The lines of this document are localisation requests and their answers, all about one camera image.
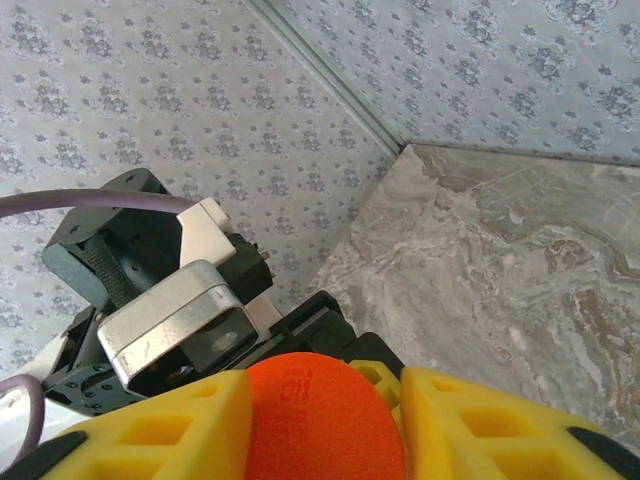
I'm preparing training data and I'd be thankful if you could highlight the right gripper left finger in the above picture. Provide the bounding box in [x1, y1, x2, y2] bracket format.
[9, 368, 257, 480]

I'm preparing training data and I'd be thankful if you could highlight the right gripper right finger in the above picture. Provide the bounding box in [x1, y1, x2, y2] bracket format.
[399, 367, 640, 480]

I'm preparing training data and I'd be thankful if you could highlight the orange bottle cap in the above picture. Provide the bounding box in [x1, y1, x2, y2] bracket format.
[243, 351, 407, 480]

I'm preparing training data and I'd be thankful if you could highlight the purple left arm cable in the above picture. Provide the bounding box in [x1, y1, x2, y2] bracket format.
[0, 188, 206, 456]

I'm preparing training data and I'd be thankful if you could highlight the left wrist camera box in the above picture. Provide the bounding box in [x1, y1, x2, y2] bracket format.
[97, 197, 259, 396]

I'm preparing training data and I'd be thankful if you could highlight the aluminium corner post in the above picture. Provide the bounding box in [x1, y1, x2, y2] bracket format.
[247, 0, 417, 154]

